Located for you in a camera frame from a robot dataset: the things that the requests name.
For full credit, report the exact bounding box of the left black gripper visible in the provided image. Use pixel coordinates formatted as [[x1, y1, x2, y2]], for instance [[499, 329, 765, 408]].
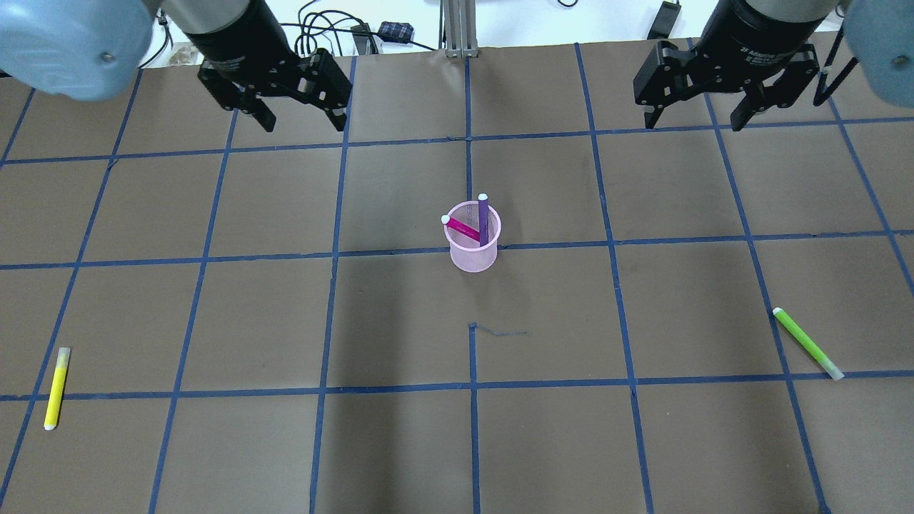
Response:
[[166, 1, 352, 133]]

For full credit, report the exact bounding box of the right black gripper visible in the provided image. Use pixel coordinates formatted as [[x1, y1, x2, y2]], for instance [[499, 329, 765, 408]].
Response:
[[633, 1, 836, 131]]

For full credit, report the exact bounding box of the pink pen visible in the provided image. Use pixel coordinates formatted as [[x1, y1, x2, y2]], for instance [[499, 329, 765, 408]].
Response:
[[441, 215, 481, 243]]

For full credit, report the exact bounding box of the purple pen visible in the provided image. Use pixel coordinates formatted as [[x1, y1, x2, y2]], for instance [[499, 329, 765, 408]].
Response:
[[477, 193, 490, 247]]

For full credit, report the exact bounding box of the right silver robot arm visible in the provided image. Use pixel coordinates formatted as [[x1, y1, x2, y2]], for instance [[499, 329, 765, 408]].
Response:
[[633, 1, 913, 131]]

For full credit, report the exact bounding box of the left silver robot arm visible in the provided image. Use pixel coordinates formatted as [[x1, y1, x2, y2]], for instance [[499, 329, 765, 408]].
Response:
[[1, 1, 352, 131]]

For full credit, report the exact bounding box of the pink mesh cup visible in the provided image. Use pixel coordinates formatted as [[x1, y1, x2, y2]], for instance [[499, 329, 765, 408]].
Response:
[[441, 201, 502, 273]]

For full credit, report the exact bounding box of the black usb hub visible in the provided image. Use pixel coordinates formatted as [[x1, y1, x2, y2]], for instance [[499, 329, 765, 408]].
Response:
[[376, 21, 415, 44]]

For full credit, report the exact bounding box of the green pen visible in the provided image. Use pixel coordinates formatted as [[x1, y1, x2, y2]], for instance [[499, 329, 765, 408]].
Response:
[[771, 307, 845, 381]]

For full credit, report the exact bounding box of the yellow pen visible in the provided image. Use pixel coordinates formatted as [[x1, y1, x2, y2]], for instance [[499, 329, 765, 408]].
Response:
[[43, 347, 71, 430]]

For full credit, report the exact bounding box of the aluminium frame post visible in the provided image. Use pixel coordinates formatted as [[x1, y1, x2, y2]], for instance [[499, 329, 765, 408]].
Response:
[[438, 0, 479, 59]]

